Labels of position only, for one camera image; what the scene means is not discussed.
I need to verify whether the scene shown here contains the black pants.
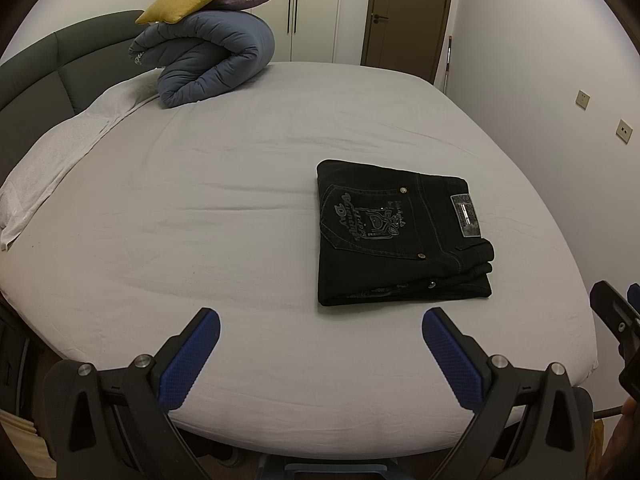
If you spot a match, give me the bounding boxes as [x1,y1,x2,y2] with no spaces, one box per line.
[315,159,496,307]

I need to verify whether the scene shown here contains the grey padded headboard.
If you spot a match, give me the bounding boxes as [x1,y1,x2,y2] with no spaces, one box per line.
[0,9,163,183]

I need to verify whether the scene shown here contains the purple pillow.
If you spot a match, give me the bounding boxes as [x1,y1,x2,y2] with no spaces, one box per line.
[212,0,274,12]

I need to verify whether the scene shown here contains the bed with white sheet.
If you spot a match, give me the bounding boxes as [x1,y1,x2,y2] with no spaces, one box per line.
[0,60,600,461]

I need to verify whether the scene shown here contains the dark bedside cabinet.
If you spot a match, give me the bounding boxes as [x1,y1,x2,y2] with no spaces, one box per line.
[0,297,47,413]

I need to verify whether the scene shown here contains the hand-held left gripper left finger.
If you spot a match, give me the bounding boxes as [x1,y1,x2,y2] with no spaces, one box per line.
[42,307,222,480]

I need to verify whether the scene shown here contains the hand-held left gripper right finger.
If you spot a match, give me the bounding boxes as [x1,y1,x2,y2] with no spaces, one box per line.
[421,307,595,480]

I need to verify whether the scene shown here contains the rolled blue duvet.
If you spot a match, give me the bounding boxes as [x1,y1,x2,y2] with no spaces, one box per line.
[128,10,277,109]

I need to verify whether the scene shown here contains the brown wooden door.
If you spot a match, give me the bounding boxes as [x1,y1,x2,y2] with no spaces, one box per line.
[361,0,457,84]

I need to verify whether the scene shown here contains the metal pole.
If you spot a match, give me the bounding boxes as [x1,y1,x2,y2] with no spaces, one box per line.
[442,35,454,94]

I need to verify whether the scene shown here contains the white wardrobe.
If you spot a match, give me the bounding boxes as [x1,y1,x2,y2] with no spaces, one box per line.
[239,0,374,65]

